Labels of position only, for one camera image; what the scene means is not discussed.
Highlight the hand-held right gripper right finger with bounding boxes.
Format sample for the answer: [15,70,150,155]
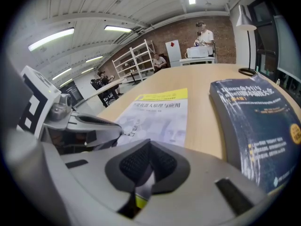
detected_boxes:
[134,139,269,226]

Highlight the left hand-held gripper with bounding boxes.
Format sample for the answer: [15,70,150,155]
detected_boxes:
[16,65,124,154]

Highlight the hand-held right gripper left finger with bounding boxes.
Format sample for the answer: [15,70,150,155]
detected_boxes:
[40,139,155,221]

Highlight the yellow white book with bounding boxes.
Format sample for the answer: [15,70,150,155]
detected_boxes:
[115,88,189,209]

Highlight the thick dark blue book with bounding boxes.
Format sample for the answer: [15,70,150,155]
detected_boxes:
[209,73,301,195]

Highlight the oval table black base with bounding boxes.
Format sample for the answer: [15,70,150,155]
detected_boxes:
[87,78,125,108]

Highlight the white metal shelf rack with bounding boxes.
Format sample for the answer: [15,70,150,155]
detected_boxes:
[111,39,157,82]

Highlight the white cabinet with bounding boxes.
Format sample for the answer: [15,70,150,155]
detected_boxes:
[165,39,182,67]

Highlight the wooden table white legs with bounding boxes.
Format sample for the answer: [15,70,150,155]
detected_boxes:
[97,64,301,161]

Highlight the small white table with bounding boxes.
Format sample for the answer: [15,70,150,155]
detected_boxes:
[179,56,216,67]

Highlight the white box appliance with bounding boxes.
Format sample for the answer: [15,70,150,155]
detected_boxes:
[186,46,209,58]

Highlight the black desk lamp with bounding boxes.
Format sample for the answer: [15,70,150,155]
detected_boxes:
[236,5,258,76]

